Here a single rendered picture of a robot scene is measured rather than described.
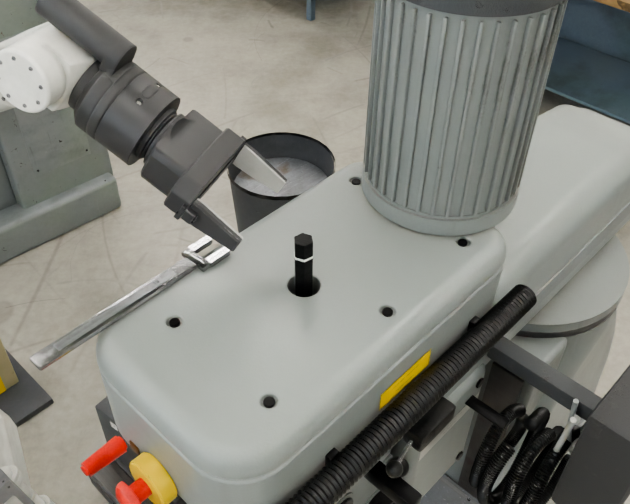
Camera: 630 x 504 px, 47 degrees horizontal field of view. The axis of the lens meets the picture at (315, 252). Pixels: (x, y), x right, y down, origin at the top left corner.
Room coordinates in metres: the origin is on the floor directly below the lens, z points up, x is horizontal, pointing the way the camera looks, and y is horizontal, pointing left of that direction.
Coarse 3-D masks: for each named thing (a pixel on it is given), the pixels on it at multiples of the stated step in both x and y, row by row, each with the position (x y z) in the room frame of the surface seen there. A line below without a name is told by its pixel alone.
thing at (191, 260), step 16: (208, 240) 0.63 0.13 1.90; (192, 256) 0.60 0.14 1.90; (224, 256) 0.61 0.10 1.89; (176, 272) 0.57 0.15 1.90; (144, 288) 0.55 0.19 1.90; (160, 288) 0.55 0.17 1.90; (112, 304) 0.52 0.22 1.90; (128, 304) 0.52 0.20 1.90; (96, 320) 0.50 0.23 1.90; (112, 320) 0.50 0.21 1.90; (64, 336) 0.48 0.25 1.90; (80, 336) 0.48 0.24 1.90; (48, 352) 0.46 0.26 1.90; (64, 352) 0.46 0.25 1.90
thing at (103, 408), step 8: (104, 400) 0.94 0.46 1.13; (96, 408) 0.92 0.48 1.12; (104, 408) 0.92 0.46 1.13; (104, 416) 0.91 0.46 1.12; (112, 416) 0.90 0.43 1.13; (104, 424) 0.92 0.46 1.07; (112, 424) 0.89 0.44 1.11; (104, 432) 0.92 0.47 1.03; (112, 432) 0.90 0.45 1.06; (128, 448) 0.87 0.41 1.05; (120, 456) 0.90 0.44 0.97; (128, 456) 0.88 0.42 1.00; (136, 456) 0.86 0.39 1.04; (128, 464) 0.89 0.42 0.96
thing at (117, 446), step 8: (112, 440) 0.48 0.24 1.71; (120, 440) 0.47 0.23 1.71; (104, 448) 0.46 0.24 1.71; (112, 448) 0.46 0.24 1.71; (120, 448) 0.47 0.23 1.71; (96, 456) 0.45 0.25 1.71; (104, 456) 0.45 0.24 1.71; (112, 456) 0.46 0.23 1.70; (88, 464) 0.44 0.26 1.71; (96, 464) 0.44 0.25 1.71; (104, 464) 0.45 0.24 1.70; (88, 472) 0.44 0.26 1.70; (96, 472) 0.44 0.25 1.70
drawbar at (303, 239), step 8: (296, 240) 0.56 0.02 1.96; (304, 240) 0.56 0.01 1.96; (312, 240) 0.56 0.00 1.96; (296, 248) 0.56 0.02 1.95; (304, 248) 0.56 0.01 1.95; (312, 248) 0.56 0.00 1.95; (296, 256) 0.56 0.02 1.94; (304, 256) 0.56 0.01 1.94; (296, 264) 0.56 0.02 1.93; (304, 264) 0.56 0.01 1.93; (312, 264) 0.56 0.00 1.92; (296, 272) 0.56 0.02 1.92; (304, 272) 0.56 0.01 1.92; (312, 272) 0.56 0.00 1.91; (296, 280) 0.56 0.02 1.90; (304, 280) 0.56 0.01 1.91; (296, 288) 0.56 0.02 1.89; (304, 288) 0.56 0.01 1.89; (304, 296) 0.56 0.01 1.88
